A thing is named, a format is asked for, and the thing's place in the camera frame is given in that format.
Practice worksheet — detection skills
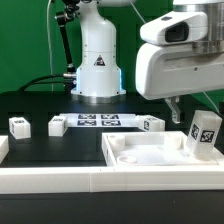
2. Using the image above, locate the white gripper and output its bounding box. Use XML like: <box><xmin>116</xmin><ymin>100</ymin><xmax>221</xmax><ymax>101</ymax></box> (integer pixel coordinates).
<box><xmin>135</xmin><ymin>11</ymin><xmax>224</xmax><ymax>124</ymax></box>

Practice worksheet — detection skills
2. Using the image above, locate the white square table top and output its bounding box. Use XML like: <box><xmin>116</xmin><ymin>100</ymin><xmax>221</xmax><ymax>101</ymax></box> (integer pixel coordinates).
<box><xmin>101</xmin><ymin>131</ymin><xmax>224</xmax><ymax>166</ymax></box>

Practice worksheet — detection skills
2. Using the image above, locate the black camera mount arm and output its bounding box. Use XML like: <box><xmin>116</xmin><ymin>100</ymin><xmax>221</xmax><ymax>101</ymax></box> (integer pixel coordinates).
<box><xmin>55</xmin><ymin>0</ymin><xmax>80</xmax><ymax>93</ymax></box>

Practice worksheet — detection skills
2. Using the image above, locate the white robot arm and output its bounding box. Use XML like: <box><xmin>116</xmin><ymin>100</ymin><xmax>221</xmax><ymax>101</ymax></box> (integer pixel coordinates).
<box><xmin>71</xmin><ymin>0</ymin><xmax>224</xmax><ymax>123</ymax></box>

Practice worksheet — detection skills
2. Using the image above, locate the black cable bundle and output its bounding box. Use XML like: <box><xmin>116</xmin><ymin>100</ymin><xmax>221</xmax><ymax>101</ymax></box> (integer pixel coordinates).
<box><xmin>17</xmin><ymin>73</ymin><xmax>77</xmax><ymax>93</ymax></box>

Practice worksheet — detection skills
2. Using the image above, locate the white U-shaped obstacle wall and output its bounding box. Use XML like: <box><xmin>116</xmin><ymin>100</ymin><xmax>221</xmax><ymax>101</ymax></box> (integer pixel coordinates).
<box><xmin>0</xmin><ymin>133</ymin><xmax>224</xmax><ymax>195</ymax></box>

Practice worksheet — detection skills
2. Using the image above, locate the white marker base plate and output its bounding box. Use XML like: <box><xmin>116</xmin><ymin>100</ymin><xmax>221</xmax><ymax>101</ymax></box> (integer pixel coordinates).
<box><xmin>61</xmin><ymin>113</ymin><xmax>136</xmax><ymax>127</ymax></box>

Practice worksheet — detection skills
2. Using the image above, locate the thin white cable left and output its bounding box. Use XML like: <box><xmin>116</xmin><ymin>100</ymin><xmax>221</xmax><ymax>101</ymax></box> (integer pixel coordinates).
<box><xmin>46</xmin><ymin>0</ymin><xmax>56</xmax><ymax>92</ymax></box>

